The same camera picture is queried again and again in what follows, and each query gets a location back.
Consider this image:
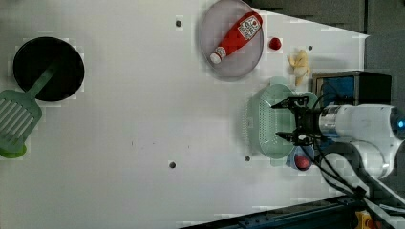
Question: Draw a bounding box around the green slotted spatula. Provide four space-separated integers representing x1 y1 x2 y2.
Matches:
0 62 60 151

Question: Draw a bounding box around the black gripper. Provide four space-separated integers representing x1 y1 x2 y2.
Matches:
271 96 322 143

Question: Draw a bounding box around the black utensil holder cup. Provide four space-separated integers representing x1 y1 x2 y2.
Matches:
12 37 85 102

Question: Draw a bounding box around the blue bowl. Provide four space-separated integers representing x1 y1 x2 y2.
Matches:
286 146 314 171

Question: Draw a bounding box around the grey round plate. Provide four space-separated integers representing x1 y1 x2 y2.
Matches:
199 0 265 81

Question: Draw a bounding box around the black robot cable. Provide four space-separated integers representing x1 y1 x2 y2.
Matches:
313 92 405 223

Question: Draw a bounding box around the black toaster oven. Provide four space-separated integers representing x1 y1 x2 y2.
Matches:
312 71 392 107

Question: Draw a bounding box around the red fruit in bowl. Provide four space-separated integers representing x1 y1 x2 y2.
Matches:
294 155 311 171

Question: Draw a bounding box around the yellow peeled toy banana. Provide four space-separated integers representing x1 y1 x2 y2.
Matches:
288 50 310 86

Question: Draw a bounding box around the lime green cup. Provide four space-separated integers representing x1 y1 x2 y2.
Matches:
0 145 27 159

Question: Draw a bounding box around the red toy strawberry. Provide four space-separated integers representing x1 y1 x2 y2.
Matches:
268 37 282 51

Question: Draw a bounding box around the red ketchup bottle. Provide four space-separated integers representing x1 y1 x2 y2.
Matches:
209 11 263 64

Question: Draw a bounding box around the green oval strainer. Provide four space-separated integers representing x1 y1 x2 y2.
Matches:
245 76 317 167

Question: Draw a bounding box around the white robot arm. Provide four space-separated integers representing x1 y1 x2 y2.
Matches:
272 96 404 178

